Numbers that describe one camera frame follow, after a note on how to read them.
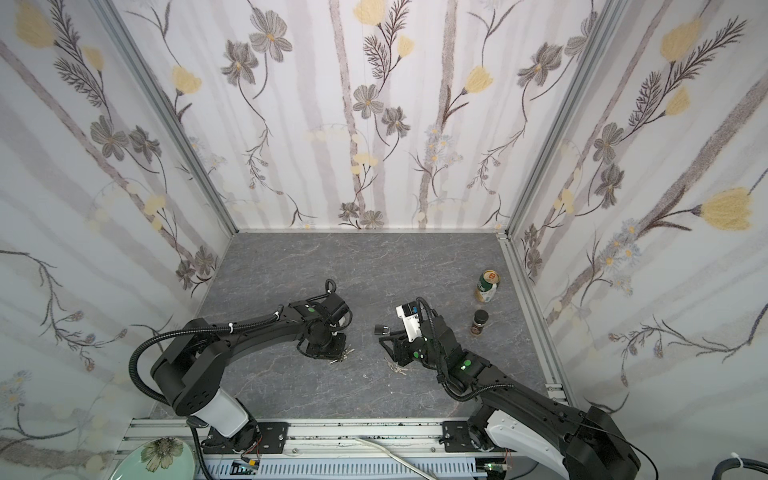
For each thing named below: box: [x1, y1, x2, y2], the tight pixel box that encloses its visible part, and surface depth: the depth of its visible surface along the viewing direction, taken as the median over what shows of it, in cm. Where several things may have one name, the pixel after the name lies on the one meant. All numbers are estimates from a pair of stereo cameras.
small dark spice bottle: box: [470, 309, 489, 336], surface depth 89 cm
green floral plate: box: [109, 438, 196, 480], surface depth 71 cm
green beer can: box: [476, 269, 501, 303], surface depth 96 cm
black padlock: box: [374, 324, 391, 335], surface depth 95 cm
